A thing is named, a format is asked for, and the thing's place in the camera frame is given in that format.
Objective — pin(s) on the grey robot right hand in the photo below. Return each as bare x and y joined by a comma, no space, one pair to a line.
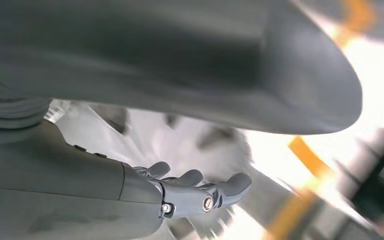
145,49

